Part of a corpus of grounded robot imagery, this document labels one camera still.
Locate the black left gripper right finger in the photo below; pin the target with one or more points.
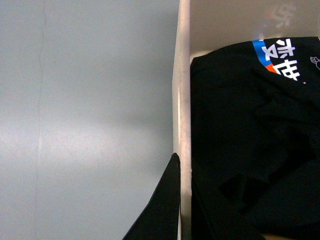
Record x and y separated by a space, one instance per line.
221 218

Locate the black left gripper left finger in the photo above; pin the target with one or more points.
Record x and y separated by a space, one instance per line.
159 220

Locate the black printed t-shirt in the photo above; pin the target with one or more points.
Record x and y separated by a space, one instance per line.
255 129

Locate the beige plastic laundry hamper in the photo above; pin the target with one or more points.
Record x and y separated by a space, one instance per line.
207 25

